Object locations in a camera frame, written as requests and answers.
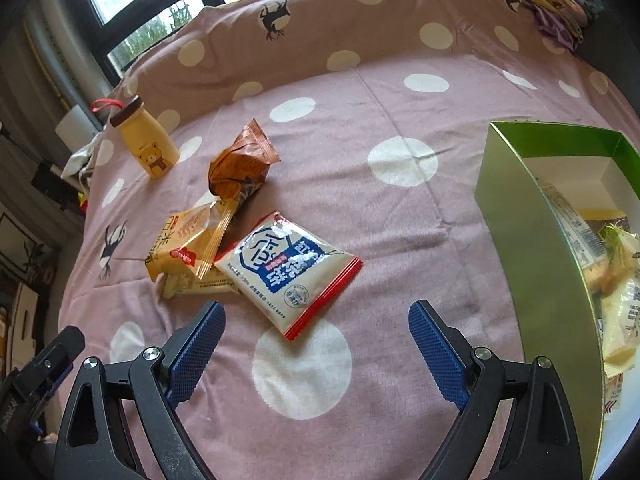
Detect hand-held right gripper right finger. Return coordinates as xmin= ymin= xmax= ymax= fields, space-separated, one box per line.
xmin=407 ymin=299 xmax=586 ymax=480

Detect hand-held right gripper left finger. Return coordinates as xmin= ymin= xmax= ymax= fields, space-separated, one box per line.
xmin=52 ymin=300 xmax=227 ymax=480

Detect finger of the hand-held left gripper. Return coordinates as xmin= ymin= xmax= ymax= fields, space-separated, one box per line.
xmin=12 ymin=326 xmax=87 ymax=411

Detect yellow snack packet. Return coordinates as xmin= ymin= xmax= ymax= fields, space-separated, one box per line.
xmin=161 ymin=265 xmax=241 ymax=301

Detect yellow rice cracker packet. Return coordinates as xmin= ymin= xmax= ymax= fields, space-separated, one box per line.
xmin=145 ymin=199 xmax=236 ymax=283

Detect white blue-print snack packet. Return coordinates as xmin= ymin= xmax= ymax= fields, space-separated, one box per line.
xmin=213 ymin=211 xmax=363 ymax=342

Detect green cardboard box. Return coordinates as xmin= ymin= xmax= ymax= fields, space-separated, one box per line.
xmin=474 ymin=121 xmax=640 ymax=480

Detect white peanut-print snack packet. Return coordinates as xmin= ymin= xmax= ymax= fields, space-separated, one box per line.
xmin=602 ymin=374 xmax=626 ymax=417

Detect plain white snack packet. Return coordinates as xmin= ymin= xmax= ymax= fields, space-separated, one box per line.
xmin=600 ymin=280 xmax=640 ymax=376

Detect orange-brown snack packet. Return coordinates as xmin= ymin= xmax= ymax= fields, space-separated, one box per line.
xmin=208 ymin=119 xmax=281 ymax=198

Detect green-white snack packet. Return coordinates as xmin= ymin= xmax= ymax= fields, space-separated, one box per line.
xmin=597 ymin=222 xmax=640 ymax=263

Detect white crumpled clothes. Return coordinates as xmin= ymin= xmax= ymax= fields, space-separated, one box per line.
xmin=62 ymin=132 xmax=108 ymax=183

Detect yellow bear print bottle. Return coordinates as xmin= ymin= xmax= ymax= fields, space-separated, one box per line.
xmin=90 ymin=96 xmax=182 ymax=180

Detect white plastic panel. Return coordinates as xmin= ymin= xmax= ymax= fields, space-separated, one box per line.
xmin=55 ymin=105 xmax=101 ymax=148

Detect pink polka-dot blanket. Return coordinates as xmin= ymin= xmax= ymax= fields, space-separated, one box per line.
xmin=57 ymin=0 xmax=626 ymax=480

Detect grey curtain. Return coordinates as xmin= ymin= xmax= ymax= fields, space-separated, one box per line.
xmin=22 ymin=0 xmax=121 ymax=111

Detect black-framed window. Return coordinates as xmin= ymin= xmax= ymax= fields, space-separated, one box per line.
xmin=75 ymin=0 xmax=466 ymax=81

